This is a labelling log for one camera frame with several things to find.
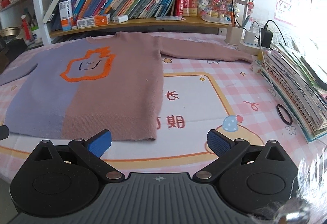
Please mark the stack of workbooks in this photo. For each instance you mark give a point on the stack of workbooks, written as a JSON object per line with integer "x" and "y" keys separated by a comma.
{"x": 295, "y": 80}

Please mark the white charger block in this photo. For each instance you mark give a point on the white charger block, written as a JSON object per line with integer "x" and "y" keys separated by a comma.
{"x": 120, "y": 19}

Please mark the black power adapter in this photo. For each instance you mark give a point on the black power adapter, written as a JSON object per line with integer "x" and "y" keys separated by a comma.
{"x": 265, "y": 38}

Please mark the purple and pink sweater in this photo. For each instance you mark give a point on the purple and pink sweater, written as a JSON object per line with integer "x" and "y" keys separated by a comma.
{"x": 89, "y": 85}

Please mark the flat paper packet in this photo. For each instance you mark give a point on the flat paper packet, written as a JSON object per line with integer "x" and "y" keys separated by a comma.
{"x": 170, "y": 18}

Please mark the pink checked tablecloth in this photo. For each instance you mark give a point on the pink checked tablecloth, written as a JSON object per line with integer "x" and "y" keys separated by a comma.
{"x": 198, "y": 95}

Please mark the colourful toy decoration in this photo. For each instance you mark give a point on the colourful toy decoration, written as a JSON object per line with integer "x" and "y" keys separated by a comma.
{"x": 220, "y": 9}

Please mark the white and orange flat box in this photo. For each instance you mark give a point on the white and orange flat box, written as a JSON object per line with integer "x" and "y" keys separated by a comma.
{"x": 93, "y": 21}

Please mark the brass bowl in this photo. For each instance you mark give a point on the brass bowl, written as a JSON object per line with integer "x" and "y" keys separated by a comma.
{"x": 10, "y": 32}

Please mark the white power strip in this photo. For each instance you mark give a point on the white power strip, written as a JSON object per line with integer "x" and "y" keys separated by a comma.
{"x": 252, "y": 49}

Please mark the white and orange tall box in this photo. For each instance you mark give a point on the white and orange tall box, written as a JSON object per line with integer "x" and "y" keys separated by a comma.
{"x": 66, "y": 15}

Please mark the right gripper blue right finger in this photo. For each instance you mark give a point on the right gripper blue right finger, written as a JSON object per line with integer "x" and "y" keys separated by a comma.
{"x": 229, "y": 152}

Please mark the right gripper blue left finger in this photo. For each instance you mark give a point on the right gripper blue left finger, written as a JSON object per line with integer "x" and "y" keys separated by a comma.
{"x": 87, "y": 153}

